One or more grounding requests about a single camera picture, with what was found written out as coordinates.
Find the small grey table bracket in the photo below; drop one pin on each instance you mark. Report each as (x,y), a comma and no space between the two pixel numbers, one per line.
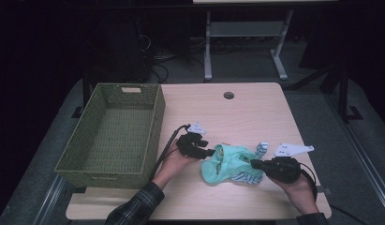
(325,189)

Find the blue white striped sock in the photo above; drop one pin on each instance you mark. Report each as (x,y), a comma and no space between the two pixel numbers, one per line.
(248,178)

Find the green woven basket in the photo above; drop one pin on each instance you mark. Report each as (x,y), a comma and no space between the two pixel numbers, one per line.
(112,140)

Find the white metal table frame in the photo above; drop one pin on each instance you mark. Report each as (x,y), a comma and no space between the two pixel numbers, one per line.
(243,29)

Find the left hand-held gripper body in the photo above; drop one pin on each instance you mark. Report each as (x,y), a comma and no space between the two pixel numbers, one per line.
(188,145)

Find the aluminium floor rail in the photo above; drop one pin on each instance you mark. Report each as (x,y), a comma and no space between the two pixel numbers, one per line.
(365,156)
(48,203)

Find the person's left hand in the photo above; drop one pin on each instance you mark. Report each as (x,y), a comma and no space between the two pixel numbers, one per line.
(171,165)

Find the black metal stand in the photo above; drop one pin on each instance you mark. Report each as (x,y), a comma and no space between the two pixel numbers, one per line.
(343,93)
(85,90)

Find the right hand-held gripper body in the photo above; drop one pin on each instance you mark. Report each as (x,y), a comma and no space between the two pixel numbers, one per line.
(282,170)

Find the mint green sock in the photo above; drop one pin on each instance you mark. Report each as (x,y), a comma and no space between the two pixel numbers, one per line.
(229,164)

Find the person's right hand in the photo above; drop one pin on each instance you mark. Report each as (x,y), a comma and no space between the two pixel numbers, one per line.
(302,197)

